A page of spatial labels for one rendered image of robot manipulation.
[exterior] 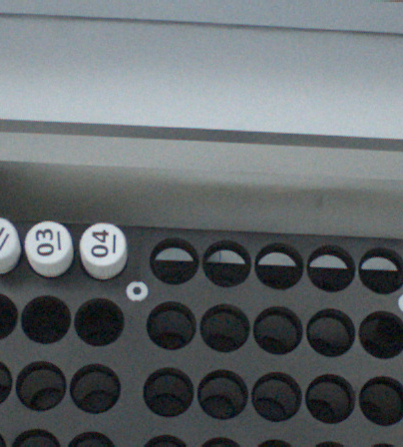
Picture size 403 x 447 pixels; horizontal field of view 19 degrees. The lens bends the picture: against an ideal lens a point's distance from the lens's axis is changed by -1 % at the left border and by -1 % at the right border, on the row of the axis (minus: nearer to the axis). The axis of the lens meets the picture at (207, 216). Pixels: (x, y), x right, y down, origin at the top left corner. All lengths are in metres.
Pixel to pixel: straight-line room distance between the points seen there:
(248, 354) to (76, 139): 0.07
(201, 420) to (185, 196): 0.11
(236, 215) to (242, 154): 0.10
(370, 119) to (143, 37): 0.06
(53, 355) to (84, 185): 0.10
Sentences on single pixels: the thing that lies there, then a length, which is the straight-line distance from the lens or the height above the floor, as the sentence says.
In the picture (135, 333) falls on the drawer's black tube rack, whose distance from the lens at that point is 0.33.
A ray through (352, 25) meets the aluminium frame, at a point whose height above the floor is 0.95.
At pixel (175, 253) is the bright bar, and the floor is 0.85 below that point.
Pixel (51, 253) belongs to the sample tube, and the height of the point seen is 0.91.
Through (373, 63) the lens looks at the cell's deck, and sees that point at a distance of 0.31.
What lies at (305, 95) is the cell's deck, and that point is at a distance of 0.31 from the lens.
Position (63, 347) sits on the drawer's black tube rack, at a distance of 0.33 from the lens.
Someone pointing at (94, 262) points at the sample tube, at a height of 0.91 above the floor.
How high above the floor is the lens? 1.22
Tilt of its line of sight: 70 degrees down
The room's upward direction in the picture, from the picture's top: 8 degrees clockwise
